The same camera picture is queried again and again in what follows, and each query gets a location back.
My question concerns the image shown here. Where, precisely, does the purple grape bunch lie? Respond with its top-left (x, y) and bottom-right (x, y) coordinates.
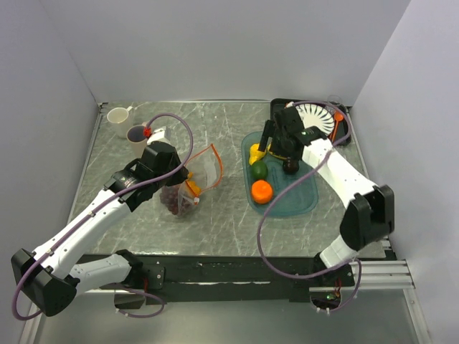
top-left (159, 184), bottom-right (194, 216)

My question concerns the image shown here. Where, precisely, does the clear zip top bag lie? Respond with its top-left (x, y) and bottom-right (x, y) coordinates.
top-left (177, 143), bottom-right (224, 215)

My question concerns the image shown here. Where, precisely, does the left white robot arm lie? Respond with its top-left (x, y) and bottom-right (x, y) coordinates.
top-left (11, 141), bottom-right (189, 317)

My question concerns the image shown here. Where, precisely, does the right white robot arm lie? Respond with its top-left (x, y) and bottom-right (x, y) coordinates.
top-left (259, 104), bottom-right (394, 285)

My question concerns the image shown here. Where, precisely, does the black serving tray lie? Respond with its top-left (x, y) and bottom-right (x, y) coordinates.
top-left (270, 98), bottom-right (349, 143)

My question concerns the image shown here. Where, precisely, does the yellow pear-shaped gourd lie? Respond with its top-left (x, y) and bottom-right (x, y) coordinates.
top-left (248, 143), bottom-right (266, 166)

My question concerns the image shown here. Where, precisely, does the striped white plate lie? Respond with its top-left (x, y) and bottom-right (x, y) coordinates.
top-left (295, 104), bottom-right (335, 135)

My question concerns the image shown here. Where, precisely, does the beige mug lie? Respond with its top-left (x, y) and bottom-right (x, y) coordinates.
top-left (126, 125), bottom-right (151, 158)

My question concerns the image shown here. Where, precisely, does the green lime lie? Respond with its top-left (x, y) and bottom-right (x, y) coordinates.
top-left (250, 161), bottom-right (268, 181)

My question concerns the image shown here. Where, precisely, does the orange plastic spoon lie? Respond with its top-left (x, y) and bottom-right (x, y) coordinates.
top-left (328, 111), bottom-right (344, 143)

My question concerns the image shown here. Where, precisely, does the white mug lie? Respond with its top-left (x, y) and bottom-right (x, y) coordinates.
top-left (107, 106), bottom-right (133, 139)

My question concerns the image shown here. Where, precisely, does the clear drinking glass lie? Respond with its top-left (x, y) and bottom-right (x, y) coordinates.
top-left (327, 95), bottom-right (341, 107)

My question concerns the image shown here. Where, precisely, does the orange mandarin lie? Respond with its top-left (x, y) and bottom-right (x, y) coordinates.
top-left (250, 180), bottom-right (273, 204)

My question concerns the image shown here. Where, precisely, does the teal plastic tray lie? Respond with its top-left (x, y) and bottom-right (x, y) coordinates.
top-left (241, 131), bottom-right (318, 218)

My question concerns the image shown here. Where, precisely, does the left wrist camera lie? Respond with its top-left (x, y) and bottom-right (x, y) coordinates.
top-left (143, 127), bottom-right (170, 145)

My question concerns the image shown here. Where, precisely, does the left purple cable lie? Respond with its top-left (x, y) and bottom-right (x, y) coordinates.
top-left (11, 113), bottom-right (194, 320)

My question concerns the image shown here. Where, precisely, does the black base frame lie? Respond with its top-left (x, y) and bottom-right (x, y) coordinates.
top-left (78, 250), bottom-right (356, 305)

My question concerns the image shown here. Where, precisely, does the aluminium rail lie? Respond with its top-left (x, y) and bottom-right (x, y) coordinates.
top-left (310, 260), bottom-right (415, 292)

